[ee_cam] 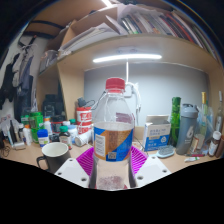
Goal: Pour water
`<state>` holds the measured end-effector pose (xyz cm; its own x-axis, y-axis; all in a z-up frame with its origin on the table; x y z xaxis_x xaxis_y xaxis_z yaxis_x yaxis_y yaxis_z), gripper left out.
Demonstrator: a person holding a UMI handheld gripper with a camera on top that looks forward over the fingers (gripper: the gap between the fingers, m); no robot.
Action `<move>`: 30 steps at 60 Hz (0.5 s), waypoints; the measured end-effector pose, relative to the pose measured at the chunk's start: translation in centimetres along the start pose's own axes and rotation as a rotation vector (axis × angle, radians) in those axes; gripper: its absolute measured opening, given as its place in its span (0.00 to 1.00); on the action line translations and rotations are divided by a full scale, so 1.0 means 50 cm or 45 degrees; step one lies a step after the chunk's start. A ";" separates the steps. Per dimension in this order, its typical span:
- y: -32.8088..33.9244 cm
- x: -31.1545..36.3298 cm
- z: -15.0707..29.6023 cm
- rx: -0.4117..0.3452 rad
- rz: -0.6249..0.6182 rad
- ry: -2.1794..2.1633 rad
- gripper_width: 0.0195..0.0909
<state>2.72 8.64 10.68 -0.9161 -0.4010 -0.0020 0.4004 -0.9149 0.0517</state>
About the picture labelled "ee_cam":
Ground clear bottle yellow cap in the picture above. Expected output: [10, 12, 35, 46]
[199, 91, 209, 136]

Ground red and white canister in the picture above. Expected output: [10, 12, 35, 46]
[76, 106, 93, 134]

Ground white light bar under shelf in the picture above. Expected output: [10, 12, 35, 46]
[92, 53, 163, 64]

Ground light blue hairbrush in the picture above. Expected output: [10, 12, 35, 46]
[155, 144, 176, 159]

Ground brown bottle green cap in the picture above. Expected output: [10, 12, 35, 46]
[58, 125, 73, 150]

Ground white wall power strip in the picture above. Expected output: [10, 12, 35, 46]
[124, 83, 141, 99]

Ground white and blue carton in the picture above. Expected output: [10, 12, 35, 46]
[142, 114, 172, 153]

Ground black mug white inside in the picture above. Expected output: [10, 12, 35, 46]
[36, 142, 72, 174]

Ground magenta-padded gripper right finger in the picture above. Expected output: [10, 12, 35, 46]
[129, 145, 173, 188]

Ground black bag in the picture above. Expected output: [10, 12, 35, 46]
[41, 93, 64, 118]

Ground tall clear glass bottle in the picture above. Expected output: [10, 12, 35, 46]
[214, 90, 224, 134]

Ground hanging dark clothes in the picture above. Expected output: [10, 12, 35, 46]
[0, 39, 36, 118]

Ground green container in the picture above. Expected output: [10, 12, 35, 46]
[29, 111, 44, 143]

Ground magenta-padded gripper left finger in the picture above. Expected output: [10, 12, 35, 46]
[54, 146, 96, 189]

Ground clear water bottle red cap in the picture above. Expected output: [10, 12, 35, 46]
[92, 77, 136, 192]

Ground white bottle blue cap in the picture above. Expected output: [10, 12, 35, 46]
[36, 129, 50, 148]

